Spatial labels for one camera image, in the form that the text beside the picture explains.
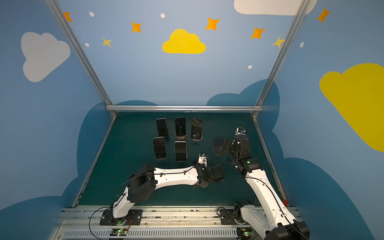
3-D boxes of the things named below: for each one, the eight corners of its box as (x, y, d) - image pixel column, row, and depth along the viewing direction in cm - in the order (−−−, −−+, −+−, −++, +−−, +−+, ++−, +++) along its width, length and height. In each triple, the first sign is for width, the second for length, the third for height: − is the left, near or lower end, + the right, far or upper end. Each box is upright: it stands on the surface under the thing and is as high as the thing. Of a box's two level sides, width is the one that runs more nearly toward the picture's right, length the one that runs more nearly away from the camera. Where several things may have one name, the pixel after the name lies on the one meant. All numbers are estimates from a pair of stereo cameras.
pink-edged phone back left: (160, 142, 110) (156, 126, 96) (160, 134, 114) (155, 118, 100) (170, 140, 111) (166, 124, 97) (169, 133, 115) (165, 117, 101)
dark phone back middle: (176, 139, 108) (174, 125, 96) (177, 131, 113) (175, 117, 101) (185, 139, 108) (184, 125, 96) (185, 131, 113) (185, 117, 101)
